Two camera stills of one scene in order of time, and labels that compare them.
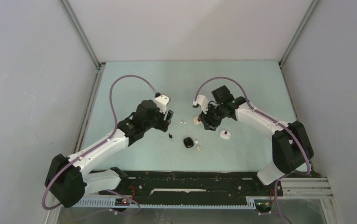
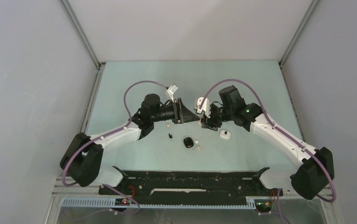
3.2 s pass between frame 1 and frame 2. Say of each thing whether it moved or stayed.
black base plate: stayed
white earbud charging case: stayed
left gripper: moved
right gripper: stayed
